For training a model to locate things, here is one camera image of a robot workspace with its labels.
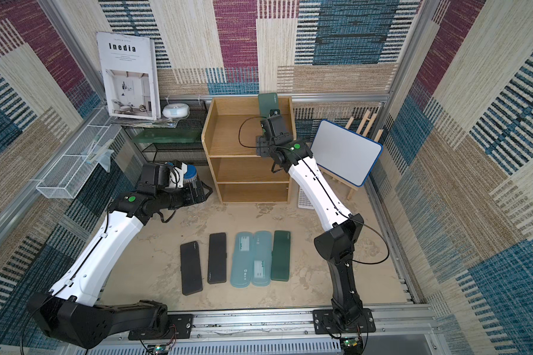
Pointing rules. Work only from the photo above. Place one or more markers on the Inedia magazine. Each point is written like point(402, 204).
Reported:
point(129, 73)

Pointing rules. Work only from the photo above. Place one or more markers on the white round device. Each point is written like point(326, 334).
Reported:
point(176, 111)

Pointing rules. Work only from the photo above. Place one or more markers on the white wire basket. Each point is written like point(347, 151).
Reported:
point(65, 179)

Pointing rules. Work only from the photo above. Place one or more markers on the black pencil case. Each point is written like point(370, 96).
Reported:
point(217, 258)
point(191, 268)

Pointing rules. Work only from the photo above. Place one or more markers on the blue-framed whiteboard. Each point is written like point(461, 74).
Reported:
point(344, 153)

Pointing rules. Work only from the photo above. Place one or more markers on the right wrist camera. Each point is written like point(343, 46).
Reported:
point(274, 112)

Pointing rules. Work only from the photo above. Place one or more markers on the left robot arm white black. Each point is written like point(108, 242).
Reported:
point(68, 310)

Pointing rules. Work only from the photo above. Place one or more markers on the black wire rack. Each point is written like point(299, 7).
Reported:
point(190, 153)

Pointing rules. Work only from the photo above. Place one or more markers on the light blue pencil case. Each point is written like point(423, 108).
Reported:
point(242, 260)
point(262, 258)

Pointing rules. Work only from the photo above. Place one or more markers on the wooden three-tier shelf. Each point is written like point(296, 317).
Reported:
point(229, 141)

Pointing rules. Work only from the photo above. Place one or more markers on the dark green pencil case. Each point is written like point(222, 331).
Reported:
point(267, 101)
point(280, 269)

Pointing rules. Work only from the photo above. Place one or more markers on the wooden easel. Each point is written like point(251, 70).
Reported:
point(363, 129)

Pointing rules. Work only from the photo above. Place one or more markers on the blue-lid metal canister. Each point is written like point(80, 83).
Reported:
point(190, 173)

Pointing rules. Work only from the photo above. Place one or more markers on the white calculator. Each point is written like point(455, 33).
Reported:
point(303, 200)

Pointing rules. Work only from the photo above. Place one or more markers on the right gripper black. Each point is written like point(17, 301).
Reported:
point(273, 120)

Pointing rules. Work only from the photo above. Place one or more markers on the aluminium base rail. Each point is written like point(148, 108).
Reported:
point(394, 328)

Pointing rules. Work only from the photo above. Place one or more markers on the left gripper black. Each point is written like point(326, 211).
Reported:
point(191, 198)

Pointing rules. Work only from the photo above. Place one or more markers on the green tray on rack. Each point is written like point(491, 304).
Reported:
point(163, 135)

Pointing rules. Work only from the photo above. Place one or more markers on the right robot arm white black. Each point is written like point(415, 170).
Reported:
point(336, 245)

